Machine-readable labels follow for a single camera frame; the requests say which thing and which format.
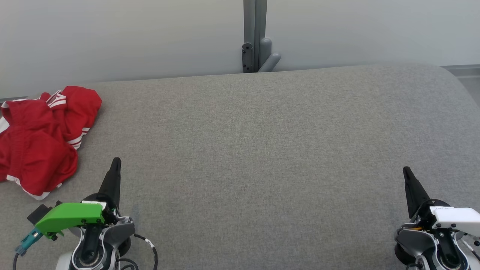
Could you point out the grey metal post bracket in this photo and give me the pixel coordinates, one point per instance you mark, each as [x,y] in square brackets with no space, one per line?
[255,22]

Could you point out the dark bracket with screws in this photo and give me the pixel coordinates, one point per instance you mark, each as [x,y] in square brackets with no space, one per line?
[247,56]

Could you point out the red shorts with white stripes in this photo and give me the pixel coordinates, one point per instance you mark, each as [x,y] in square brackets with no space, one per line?
[37,157]

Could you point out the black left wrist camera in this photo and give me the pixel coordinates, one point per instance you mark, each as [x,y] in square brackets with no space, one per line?
[37,213]

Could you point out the grey tubular brace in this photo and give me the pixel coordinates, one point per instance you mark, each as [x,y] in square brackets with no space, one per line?
[265,52]

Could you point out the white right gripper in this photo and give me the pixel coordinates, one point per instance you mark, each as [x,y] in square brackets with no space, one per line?
[457,219]

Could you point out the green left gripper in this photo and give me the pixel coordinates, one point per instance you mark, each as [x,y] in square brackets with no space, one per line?
[71,217]

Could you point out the red t-shirt with white sleeves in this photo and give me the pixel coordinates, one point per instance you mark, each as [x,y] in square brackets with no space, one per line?
[84,108]

